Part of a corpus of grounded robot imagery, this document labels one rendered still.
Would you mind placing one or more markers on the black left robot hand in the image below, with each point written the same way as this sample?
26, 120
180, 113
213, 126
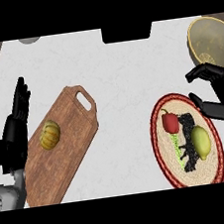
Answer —
14, 133

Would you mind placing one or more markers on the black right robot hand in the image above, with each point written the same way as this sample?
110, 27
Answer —
223, 102

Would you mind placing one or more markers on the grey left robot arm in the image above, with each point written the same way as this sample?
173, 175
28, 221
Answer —
9, 192

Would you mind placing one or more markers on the red bell pepper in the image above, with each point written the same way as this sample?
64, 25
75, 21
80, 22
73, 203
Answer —
170, 122

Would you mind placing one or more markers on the yellow rimmed bowl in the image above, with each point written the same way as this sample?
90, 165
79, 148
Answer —
210, 42

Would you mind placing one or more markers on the round woven red-rimmed placemat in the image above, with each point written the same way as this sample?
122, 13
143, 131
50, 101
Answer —
177, 160

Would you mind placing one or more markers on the yellow green squash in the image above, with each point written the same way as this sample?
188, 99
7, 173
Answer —
50, 134

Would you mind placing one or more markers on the yellow green lemon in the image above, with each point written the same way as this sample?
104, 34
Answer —
201, 142

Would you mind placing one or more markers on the brown wooden cutting board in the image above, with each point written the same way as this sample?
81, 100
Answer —
66, 143

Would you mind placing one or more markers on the grey round object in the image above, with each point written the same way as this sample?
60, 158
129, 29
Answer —
29, 40

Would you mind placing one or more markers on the black appliance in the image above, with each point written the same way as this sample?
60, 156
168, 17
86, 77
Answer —
127, 32

